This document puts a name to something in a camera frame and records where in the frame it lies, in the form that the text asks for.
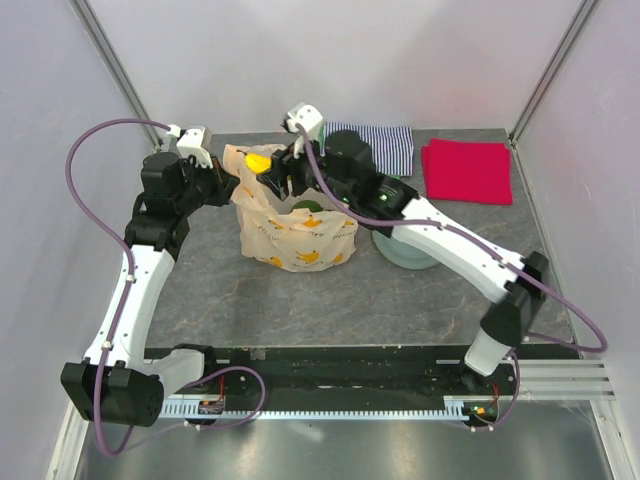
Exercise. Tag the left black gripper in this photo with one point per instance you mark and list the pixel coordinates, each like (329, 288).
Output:
(223, 183)

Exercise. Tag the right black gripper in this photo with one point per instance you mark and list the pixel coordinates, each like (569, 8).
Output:
(284, 164)

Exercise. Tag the white cable duct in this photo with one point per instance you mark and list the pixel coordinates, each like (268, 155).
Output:
(193, 409)

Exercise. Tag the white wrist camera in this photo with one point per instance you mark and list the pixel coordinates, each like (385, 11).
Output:
(193, 142)
(310, 119)

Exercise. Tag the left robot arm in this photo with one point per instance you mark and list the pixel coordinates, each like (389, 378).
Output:
(114, 376)

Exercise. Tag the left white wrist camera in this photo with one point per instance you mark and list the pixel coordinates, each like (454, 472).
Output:
(193, 142)

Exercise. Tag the green plate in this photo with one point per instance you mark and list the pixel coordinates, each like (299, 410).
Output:
(402, 254)

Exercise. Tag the beige plastic bag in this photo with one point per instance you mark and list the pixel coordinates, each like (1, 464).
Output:
(273, 233)

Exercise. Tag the yellow pear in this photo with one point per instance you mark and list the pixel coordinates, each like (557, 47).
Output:
(258, 164)

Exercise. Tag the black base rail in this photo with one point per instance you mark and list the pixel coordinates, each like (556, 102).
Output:
(428, 371)

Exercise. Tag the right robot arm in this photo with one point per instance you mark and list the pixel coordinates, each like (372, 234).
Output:
(513, 284)

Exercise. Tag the green lime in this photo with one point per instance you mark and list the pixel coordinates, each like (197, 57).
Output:
(310, 205)

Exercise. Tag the red cloth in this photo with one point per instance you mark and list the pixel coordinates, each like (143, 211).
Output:
(472, 172)

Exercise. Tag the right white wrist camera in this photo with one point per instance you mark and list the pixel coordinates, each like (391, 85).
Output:
(310, 119)

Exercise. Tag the blue striped cloth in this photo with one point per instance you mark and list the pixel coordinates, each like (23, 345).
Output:
(392, 147)

